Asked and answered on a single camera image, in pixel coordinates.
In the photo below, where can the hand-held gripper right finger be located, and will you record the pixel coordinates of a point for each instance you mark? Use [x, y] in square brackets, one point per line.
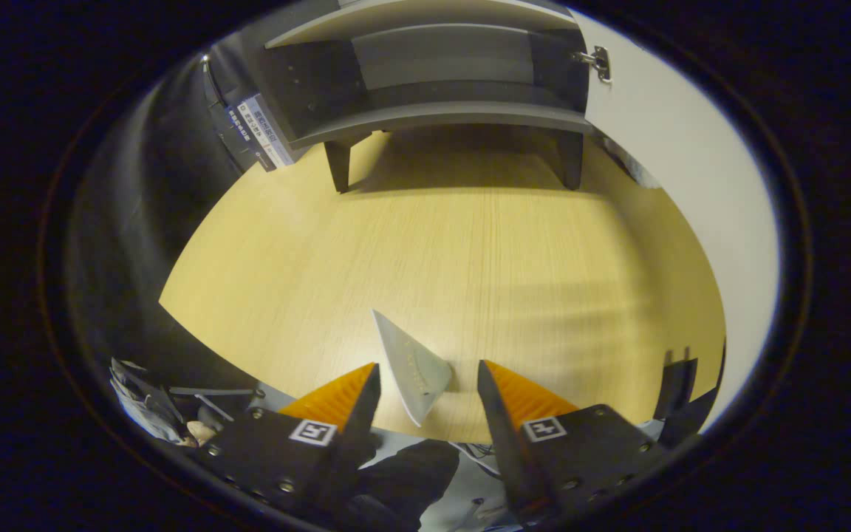
[507, 443]

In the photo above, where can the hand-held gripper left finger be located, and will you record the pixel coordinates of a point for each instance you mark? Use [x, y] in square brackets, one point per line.
[355, 436]

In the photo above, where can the cone-shaped plastic bottle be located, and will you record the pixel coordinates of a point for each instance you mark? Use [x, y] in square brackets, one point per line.
[411, 362]

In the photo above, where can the pale grey cabinet door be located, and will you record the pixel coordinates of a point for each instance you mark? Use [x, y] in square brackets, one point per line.
[691, 162]

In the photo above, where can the black chair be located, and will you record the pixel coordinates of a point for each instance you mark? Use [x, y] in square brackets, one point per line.
[680, 384]

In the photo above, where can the black backdrop cloth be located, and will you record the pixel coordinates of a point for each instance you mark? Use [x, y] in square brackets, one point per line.
[137, 222]

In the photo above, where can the metal door hinge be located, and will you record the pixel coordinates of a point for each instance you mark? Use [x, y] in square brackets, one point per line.
[601, 63]

